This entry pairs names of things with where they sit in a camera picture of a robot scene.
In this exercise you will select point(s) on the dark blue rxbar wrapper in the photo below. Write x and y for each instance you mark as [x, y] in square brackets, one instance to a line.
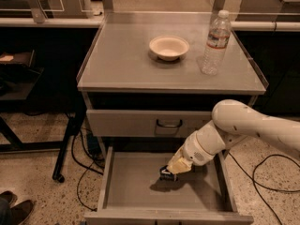
[166, 175]

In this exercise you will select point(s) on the dark shoe left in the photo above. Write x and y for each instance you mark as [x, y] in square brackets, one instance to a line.
[9, 196]

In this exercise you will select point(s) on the closed grey top drawer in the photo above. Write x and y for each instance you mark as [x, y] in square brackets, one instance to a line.
[142, 123]

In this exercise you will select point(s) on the dark shoe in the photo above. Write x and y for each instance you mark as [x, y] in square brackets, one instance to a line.
[21, 212]
[9, 196]

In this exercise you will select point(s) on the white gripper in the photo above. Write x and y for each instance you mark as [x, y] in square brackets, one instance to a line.
[194, 152]

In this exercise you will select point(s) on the black drawer handle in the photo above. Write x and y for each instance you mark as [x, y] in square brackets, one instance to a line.
[169, 125]

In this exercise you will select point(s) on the dark shoe right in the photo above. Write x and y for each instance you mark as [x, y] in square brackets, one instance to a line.
[21, 212]

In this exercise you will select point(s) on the clear plastic water bottle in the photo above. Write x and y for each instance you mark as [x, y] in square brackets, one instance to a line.
[216, 43]

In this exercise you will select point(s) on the open grey middle drawer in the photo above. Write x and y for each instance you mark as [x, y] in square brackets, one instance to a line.
[133, 194]

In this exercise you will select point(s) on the black table leg frame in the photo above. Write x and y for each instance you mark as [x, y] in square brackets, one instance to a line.
[15, 145]

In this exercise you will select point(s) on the white paper bowl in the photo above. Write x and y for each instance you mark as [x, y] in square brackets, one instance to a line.
[168, 48]

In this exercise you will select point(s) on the grey drawer cabinet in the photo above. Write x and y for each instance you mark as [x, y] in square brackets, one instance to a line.
[121, 73]

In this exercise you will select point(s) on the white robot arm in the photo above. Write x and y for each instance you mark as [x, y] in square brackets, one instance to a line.
[233, 121]

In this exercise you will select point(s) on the dark side shelf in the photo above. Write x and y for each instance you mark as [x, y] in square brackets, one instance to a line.
[18, 75]

